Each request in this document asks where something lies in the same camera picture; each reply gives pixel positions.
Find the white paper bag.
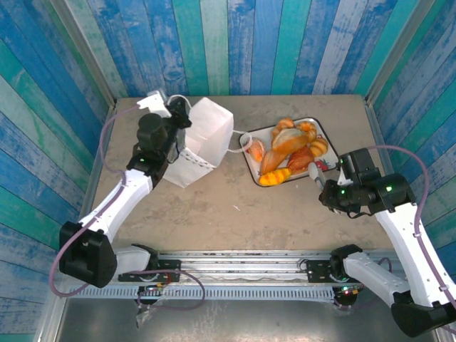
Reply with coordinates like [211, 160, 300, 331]
[162, 94, 252, 189]

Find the fake small fluted bun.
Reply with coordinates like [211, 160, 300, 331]
[309, 138, 329, 158]

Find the fake orange loaf white top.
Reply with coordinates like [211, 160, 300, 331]
[271, 127, 309, 155]

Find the orange bread loaf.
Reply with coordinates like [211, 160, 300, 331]
[259, 149, 289, 175]

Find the fake croissant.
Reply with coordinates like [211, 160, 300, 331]
[271, 117, 296, 138]

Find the white strawberry print tray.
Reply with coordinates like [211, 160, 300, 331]
[239, 116, 340, 188]

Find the small circuit board with LEDs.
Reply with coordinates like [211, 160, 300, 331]
[336, 284, 364, 297]
[137, 283, 168, 296]

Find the steel sheet plate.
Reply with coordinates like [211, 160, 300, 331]
[53, 297, 439, 342]

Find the clear plastic scrap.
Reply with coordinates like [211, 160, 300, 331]
[135, 302, 161, 328]

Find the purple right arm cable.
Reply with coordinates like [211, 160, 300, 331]
[333, 144, 456, 336]

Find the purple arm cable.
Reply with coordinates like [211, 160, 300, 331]
[48, 105, 206, 310]
[333, 144, 456, 336]

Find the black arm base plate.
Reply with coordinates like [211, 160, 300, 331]
[117, 259, 182, 283]
[306, 258, 364, 284]

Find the aluminium frame post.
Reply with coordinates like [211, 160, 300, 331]
[49, 0, 118, 110]
[363, 0, 436, 106]

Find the aluminium mounting rail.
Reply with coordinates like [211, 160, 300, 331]
[56, 249, 434, 286]

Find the white slotted cable duct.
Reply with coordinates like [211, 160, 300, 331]
[67, 286, 338, 301]

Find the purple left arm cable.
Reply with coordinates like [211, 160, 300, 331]
[48, 105, 206, 310]

